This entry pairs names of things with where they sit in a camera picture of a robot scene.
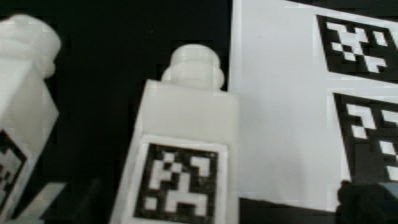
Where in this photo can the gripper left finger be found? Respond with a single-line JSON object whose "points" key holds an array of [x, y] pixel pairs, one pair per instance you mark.
{"points": [[40, 204]]}

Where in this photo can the white table leg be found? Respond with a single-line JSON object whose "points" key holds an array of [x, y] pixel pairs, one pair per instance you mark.
{"points": [[29, 49], [179, 182]]}

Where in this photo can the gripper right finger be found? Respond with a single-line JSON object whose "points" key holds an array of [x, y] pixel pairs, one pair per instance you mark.
{"points": [[369, 203]]}

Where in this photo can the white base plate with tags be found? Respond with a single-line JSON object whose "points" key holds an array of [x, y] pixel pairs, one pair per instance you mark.
{"points": [[315, 79]]}

